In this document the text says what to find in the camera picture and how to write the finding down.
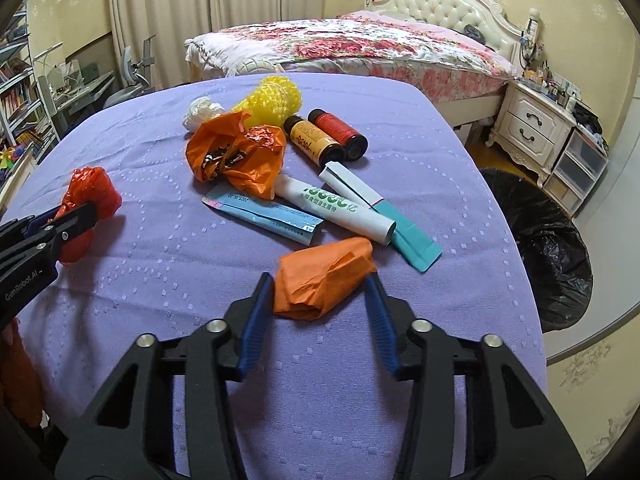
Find purple table cloth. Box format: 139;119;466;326
0;72;550;480

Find crumpled orange plastic bag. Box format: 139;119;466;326
186;110;287;200

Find blue and white packet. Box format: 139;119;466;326
202;183;323;247

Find beige curtain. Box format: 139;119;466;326
107;0;328;93

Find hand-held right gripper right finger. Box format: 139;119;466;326
364;272;587;480

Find bookshelf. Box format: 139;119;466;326
0;5;56;161

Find bin with black liner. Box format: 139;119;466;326
477;166;593;332

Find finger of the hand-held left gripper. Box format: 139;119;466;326
0;209;63;241
0;202;98;286

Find floral blanket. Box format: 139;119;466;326
185;10;521;106

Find clear plastic drawer unit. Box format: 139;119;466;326
542;125;608;218

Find dark clothes pile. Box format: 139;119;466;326
572;100;608;147

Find white nightstand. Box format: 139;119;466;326
487;80;581;188

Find red label bottle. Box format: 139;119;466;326
307;108;368;162

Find grey desk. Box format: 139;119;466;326
37;57;116;131

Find grey desk chair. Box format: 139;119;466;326
102;45;156;108

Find yellow foam net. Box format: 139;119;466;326
231;75;305;127

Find teal and white box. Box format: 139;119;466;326
320;162;443;274

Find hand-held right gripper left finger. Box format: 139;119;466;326
54;272;276;480

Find white paper tube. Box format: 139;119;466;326
272;174;397;247

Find orange paper wad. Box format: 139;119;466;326
272;237;378;322

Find white bed with tufted headboard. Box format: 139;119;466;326
184;0;523;133

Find yellow label bottle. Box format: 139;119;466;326
283;115;345;166

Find red plastic bag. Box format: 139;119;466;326
56;166;123;265

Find group of small bottles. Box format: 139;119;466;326
520;57;583;108

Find white tissue wad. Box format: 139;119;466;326
182;97;226;133

